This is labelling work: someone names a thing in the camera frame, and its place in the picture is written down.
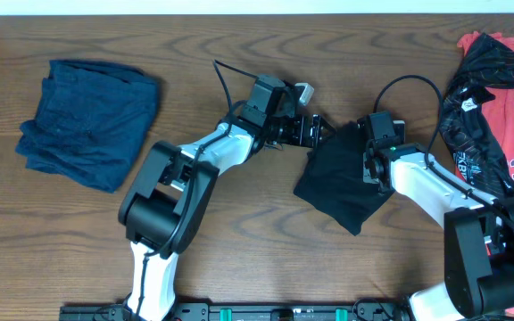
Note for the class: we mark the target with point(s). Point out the black patterned garment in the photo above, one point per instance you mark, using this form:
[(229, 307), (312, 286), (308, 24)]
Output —
[(488, 62)]

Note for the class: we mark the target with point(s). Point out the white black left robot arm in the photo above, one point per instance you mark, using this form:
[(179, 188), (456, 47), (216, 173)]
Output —
[(165, 204)]

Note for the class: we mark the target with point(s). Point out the black shirt with white logo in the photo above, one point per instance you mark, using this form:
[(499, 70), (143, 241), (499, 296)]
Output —
[(332, 181)]

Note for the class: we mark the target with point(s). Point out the folded navy blue garment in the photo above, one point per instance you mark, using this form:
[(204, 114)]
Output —
[(91, 122)]

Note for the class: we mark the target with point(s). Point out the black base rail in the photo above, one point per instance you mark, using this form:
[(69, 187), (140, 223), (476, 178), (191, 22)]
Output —
[(363, 311)]

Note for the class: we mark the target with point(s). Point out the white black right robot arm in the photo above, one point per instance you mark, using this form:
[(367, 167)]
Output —
[(478, 235)]

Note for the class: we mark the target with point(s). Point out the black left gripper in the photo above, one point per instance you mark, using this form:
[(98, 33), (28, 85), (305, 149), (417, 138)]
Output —
[(303, 126)]

